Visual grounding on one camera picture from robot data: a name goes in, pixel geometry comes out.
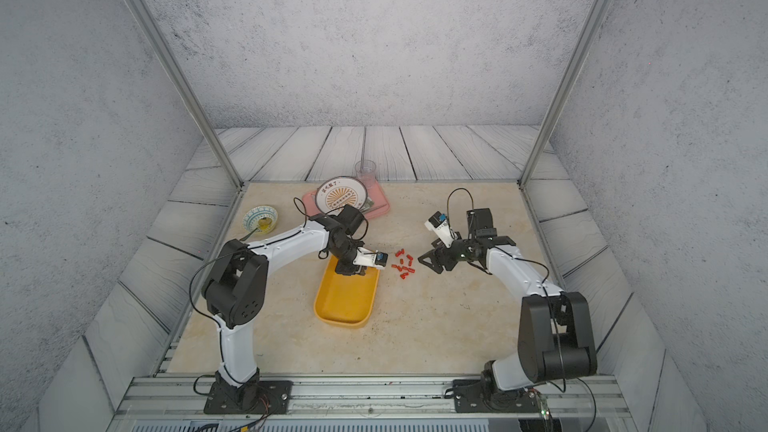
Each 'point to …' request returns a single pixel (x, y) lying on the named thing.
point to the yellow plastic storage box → (345, 299)
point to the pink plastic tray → (376, 202)
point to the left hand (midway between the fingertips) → (366, 265)
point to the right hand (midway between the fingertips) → (432, 250)
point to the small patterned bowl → (261, 218)
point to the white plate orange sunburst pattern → (333, 193)
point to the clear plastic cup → (366, 170)
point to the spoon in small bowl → (242, 239)
